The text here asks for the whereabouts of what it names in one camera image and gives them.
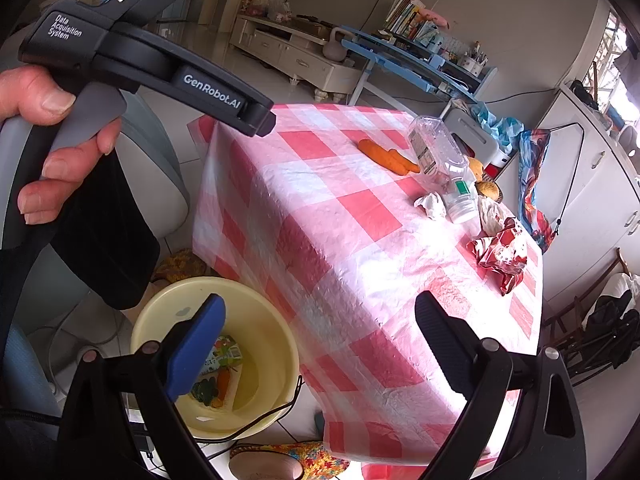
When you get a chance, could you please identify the pale pink kettlebell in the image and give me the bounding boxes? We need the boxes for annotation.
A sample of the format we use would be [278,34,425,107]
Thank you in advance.
[322,26,353,63]

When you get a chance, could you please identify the blue study desk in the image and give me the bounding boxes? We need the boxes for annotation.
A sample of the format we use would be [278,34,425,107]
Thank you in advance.
[342,30,498,111]

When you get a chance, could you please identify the colourful knitted slipper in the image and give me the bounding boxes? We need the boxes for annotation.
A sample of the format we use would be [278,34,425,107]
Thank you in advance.
[152,249,211,283]
[229,440,351,480]

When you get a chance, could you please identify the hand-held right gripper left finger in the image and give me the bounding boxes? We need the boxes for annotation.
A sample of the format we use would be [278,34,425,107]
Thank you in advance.
[60,294,227,480]

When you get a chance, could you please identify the person's leg black trousers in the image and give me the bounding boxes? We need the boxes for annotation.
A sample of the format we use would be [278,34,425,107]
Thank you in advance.
[50,152,162,311]

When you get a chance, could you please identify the white tissue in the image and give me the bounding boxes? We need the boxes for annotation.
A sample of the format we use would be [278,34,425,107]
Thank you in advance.
[414,192,447,221]

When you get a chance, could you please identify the red snack wrapper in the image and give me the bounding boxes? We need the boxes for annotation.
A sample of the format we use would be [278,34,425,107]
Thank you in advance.
[467,217,529,296]

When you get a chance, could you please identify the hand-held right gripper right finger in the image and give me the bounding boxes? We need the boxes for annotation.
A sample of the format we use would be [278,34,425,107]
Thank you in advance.
[415,291,587,480]

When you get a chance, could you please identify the white pen holder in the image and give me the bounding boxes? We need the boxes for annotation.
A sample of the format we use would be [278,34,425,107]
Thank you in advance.
[460,42,488,73]

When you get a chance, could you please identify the yellow plastic bucket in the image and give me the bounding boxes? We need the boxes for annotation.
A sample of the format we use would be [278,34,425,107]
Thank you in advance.
[131,276,301,438]

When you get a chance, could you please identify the cream television cabinet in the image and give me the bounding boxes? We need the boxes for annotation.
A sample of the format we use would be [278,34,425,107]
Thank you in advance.
[231,14,368,103]

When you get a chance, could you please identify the colourful printed bag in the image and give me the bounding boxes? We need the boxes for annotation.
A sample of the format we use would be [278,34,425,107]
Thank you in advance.
[517,129,556,253]

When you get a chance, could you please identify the row of books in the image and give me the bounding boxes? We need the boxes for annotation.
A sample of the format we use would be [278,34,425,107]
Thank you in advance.
[385,0,436,36]

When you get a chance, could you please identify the light grey chair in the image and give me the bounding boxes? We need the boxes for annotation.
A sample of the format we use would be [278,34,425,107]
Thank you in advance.
[112,92,192,241]

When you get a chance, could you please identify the white cabinet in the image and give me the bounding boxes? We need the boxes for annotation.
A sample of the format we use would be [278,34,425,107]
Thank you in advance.
[537,82,640,321]

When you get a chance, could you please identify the dark wooden chair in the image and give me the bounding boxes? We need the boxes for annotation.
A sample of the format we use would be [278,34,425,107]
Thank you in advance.
[542,247,640,361]

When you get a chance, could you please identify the pink checked tablecloth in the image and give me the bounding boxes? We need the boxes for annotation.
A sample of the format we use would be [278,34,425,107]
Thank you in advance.
[192,104,545,480]

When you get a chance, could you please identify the green white drink carton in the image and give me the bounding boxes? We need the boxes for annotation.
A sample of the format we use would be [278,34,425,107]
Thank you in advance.
[200,336,244,377]

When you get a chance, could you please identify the clear plastic bottle green label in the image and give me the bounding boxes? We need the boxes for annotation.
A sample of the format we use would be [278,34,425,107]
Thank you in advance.
[407,116,480,224]

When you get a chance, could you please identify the black cord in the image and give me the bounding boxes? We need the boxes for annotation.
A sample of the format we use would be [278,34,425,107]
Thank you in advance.
[550,124,587,240]

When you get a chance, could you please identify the window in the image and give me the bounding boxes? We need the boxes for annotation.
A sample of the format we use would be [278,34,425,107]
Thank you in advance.
[595,10,640,86]

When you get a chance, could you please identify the white cloth bag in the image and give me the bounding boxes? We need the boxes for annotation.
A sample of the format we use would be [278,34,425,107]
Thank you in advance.
[600,272,640,311]

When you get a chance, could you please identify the blue plastic bag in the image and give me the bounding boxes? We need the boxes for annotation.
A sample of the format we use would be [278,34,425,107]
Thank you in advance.
[470,102,523,148]

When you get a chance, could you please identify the white plastic stool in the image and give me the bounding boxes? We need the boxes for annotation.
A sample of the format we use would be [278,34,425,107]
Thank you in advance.
[442,107,501,162]

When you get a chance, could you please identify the beige paper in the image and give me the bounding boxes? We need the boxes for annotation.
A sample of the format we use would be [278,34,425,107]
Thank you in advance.
[479,196,505,235]

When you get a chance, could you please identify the person's left hand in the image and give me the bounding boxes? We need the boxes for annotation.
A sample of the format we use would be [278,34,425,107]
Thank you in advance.
[0,66,122,226]

